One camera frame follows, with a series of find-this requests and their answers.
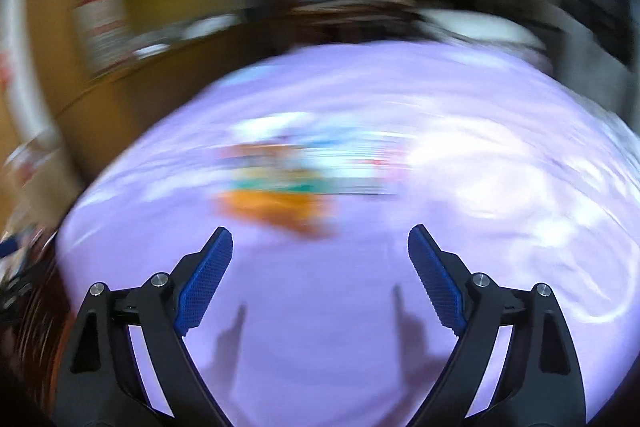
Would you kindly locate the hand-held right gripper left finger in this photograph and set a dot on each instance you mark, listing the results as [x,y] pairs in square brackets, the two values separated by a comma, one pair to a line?
[202,282]

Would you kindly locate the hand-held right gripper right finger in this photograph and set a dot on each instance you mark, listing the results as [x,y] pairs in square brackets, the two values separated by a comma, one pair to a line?
[437,279]

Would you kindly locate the orange packet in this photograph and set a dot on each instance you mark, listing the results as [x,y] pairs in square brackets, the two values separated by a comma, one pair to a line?
[270,207]

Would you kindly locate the purple printed blanket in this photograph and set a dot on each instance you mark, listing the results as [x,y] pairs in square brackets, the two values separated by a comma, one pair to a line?
[325,282]

